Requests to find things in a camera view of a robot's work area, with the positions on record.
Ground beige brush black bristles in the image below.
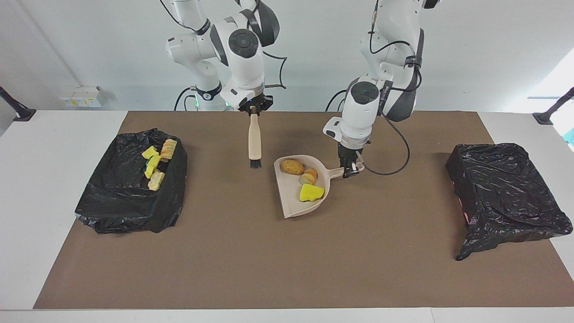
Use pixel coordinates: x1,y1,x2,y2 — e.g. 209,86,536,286
248,112,263,169

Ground brown bread roll toy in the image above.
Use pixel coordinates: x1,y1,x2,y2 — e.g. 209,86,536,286
280,159,304,176

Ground beige plastic dustpan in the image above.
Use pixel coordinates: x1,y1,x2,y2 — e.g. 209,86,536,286
274,155,365,219

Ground orange croissant toy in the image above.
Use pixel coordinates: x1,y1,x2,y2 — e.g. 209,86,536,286
160,139,178,163

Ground yellow sponge green backing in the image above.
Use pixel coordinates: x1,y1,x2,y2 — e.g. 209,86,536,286
144,155,161,179

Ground black bag bin pink rim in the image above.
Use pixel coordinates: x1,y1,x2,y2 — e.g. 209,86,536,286
445,143,574,262

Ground black trash bag bin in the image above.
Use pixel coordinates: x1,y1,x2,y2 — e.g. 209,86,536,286
74,128,188,235

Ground brown table mat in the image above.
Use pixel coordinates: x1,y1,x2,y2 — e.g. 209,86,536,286
34,111,574,310

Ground black clamp stand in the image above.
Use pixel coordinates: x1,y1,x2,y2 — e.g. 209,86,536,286
0,85,37,122
533,87,574,125

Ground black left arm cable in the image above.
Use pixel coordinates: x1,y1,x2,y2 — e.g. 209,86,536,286
357,0,424,177

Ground black base cable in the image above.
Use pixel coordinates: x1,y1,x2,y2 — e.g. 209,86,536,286
325,89,349,112
174,87,198,112

